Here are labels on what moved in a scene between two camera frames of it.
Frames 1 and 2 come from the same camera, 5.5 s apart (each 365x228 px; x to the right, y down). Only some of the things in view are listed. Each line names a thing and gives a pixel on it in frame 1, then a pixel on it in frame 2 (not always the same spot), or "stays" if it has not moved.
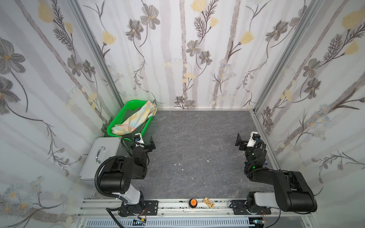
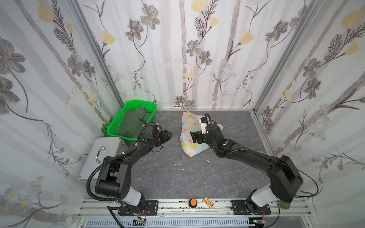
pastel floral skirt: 130,124 -> 191,122
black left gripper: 148,146 -> 162,135
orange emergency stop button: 193,203 stays
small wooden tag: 208,203 stays
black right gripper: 244,144 -> 200,137
